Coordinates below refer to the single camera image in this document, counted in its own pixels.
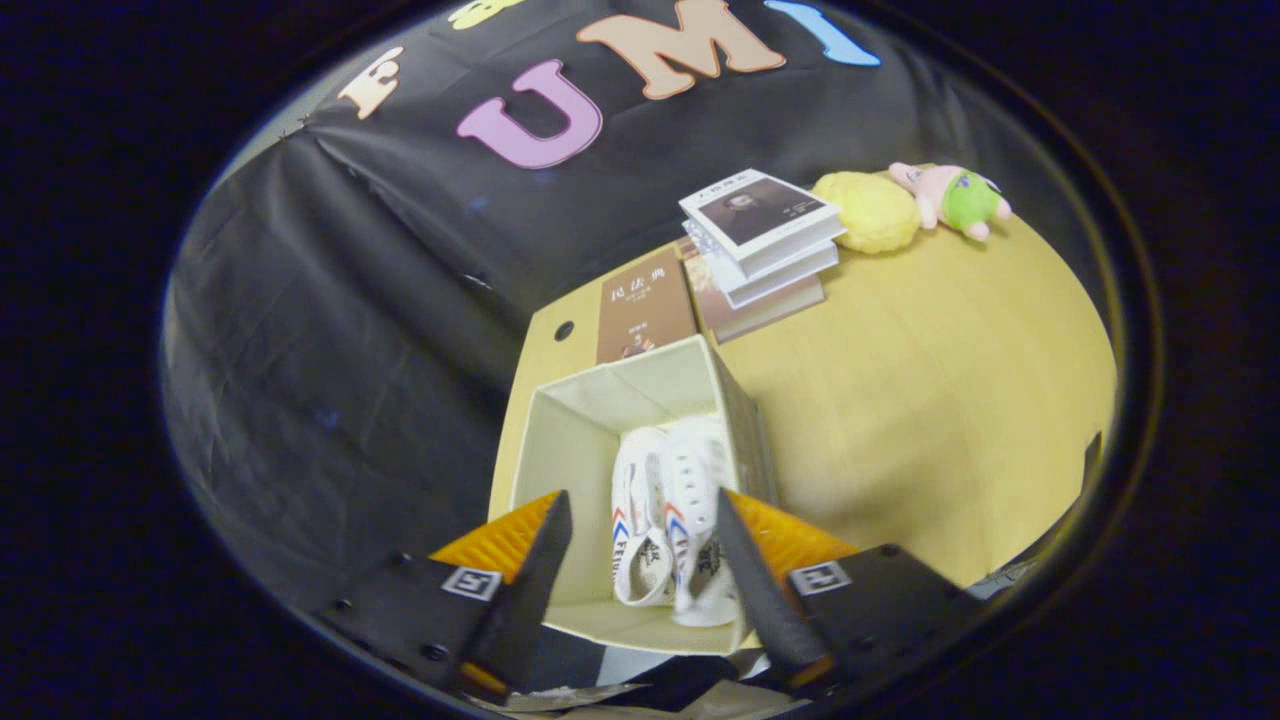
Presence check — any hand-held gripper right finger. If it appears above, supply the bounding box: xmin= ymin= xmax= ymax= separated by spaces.
xmin=716 ymin=487 xmax=989 ymax=693

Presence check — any yellow plush toy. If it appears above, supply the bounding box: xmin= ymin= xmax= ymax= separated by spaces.
xmin=810 ymin=171 xmax=921 ymax=255

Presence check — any black backdrop cloth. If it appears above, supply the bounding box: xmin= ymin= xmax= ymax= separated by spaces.
xmin=165 ymin=0 xmax=1091 ymax=641

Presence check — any patterned cover book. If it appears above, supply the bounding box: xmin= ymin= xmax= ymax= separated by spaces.
xmin=675 ymin=237 xmax=827 ymax=345

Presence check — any pink and green plush toy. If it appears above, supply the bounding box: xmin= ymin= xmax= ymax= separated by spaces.
xmin=888 ymin=162 xmax=1013 ymax=243

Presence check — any plain white book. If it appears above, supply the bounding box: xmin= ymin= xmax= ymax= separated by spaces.
xmin=700 ymin=240 xmax=841 ymax=311

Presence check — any white portrait cover book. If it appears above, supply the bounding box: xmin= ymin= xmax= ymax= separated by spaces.
xmin=678 ymin=168 xmax=847 ymax=279

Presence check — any brown cover book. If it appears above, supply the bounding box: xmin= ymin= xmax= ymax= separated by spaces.
xmin=596 ymin=247 xmax=699 ymax=366

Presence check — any white canvas shoe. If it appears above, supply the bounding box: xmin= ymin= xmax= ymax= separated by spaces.
xmin=660 ymin=420 xmax=741 ymax=628
xmin=610 ymin=428 xmax=677 ymax=608

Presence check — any cream fabric storage box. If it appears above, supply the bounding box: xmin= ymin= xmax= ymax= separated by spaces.
xmin=510 ymin=335 xmax=781 ymax=656

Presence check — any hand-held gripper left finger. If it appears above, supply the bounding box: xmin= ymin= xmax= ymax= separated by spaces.
xmin=318 ymin=489 xmax=574 ymax=701

